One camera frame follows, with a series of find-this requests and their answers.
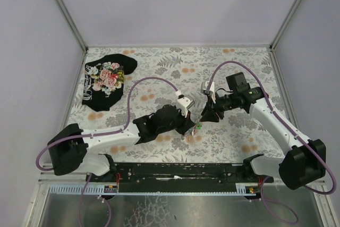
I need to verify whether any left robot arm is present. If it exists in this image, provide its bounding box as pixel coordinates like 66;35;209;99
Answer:
48;105;194;176

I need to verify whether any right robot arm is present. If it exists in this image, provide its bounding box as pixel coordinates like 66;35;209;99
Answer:
200;72;326;190

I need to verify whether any black floral cloth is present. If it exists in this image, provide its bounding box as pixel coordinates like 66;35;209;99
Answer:
82;54;138;112

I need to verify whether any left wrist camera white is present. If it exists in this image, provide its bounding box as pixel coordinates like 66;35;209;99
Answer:
175;90;194;117

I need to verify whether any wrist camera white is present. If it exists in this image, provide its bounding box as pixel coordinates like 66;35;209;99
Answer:
200;81;216;102
175;90;194;117

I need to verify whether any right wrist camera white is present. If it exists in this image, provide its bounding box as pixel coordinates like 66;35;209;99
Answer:
200;81;216;102

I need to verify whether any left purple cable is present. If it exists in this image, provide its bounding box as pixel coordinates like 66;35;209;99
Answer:
35;77;181;172

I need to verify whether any purple cable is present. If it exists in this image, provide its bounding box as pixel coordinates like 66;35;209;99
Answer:
35;77;181;172
208;61;337;224

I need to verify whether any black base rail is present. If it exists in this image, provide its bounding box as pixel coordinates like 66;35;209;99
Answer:
90;163;265;191

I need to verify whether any white cable duct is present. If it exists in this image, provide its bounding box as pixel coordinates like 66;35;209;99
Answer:
49;184;259;197

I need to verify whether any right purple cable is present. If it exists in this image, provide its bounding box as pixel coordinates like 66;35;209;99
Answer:
208;61;337;224

